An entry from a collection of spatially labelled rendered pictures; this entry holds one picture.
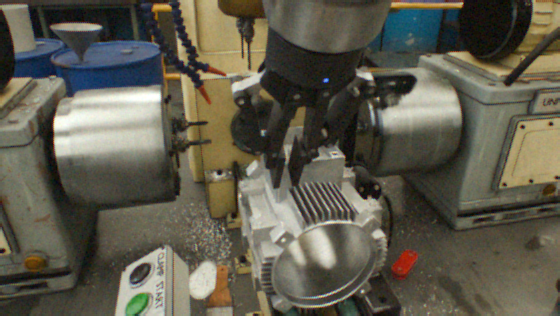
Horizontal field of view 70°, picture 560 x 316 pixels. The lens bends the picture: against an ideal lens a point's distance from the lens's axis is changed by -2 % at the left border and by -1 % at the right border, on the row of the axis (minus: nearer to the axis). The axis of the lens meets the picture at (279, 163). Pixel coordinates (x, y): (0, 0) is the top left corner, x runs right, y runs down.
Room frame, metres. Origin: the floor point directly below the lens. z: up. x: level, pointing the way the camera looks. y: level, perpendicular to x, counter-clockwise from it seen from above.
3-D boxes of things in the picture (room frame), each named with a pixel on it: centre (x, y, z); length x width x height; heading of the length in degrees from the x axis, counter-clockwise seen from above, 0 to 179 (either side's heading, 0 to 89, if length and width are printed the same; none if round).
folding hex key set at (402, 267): (0.66, -0.27, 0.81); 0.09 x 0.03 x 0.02; 141
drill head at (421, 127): (0.90, -0.30, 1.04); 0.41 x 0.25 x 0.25; 103
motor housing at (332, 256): (0.53, -0.04, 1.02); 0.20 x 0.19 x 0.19; 14
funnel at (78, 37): (2.15, 1.04, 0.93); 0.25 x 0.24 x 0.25; 4
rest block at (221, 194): (0.87, 0.15, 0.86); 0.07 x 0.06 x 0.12; 103
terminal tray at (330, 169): (0.57, -0.03, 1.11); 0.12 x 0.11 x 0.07; 14
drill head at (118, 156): (0.75, 0.37, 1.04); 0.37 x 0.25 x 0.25; 103
